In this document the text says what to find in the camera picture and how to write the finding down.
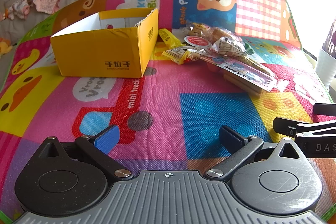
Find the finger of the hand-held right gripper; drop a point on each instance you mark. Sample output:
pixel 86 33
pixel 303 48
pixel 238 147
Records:
pixel 324 109
pixel 288 126

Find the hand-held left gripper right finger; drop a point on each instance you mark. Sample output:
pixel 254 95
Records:
pixel 231 138

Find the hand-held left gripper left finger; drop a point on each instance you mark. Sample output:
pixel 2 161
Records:
pixel 106 138

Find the yellow cardboard box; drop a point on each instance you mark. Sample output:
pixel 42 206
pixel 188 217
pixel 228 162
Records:
pixel 99 53

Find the green-edged biscuit snack packet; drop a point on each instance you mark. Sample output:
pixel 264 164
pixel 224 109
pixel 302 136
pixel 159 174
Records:
pixel 228 46

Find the snack packets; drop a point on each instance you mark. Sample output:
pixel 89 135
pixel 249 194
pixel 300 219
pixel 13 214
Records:
pixel 197 28

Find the white basket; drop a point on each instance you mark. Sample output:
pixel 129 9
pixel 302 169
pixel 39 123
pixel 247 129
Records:
pixel 326 66

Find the long clear-wrapped stick snack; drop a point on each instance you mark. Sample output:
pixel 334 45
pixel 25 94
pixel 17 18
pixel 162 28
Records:
pixel 262 69

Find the blue-label wafer stick packet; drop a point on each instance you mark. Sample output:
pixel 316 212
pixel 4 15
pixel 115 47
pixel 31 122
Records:
pixel 236 69

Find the colourful printed play mat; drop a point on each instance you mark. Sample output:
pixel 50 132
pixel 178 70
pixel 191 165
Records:
pixel 162 98

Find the orange-edged biscuit snack packet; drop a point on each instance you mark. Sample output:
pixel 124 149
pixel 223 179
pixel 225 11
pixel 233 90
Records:
pixel 194 56

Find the yellow-edged biscuit snack packet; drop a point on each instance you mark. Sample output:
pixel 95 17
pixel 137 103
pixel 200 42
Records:
pixel 175 54

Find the red-lid jelly cup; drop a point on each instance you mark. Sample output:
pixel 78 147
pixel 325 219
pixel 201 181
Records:
pixel 198 41

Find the yellow stick snack packet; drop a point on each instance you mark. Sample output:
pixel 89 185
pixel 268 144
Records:
pixel 168 39

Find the yellow plush toy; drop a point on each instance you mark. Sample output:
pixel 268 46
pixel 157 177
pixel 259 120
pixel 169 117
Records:
pixel 4 45

